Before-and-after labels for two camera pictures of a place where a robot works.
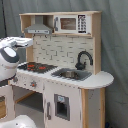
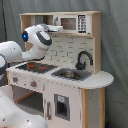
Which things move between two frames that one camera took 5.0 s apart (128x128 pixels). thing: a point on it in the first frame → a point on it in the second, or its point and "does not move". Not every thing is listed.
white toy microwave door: [66, 23] does not move
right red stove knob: [33, 84] does not move
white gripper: [12, 42] → [52, 28]
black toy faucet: [79, 65] does not move
